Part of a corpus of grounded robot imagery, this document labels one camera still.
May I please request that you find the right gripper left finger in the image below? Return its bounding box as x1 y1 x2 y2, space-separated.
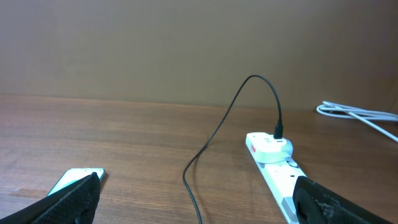
1 173 101 224

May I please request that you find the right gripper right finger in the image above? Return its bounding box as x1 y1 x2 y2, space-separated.
293 176 392 224

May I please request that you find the turquoise screen smartphone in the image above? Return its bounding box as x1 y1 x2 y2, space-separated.
47 168 106 196

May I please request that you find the black USB charging cable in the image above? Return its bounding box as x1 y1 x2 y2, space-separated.
182 74 284 224

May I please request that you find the white USB charger plug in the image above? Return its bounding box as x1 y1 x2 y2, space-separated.
246 132 293 164

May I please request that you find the white power strip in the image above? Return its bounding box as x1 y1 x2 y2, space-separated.
255 157 306 224

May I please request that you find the white cables top right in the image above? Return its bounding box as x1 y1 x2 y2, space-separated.
316 100 398 123

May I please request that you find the white power strip cord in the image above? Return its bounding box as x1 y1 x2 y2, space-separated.
345 110 398 143

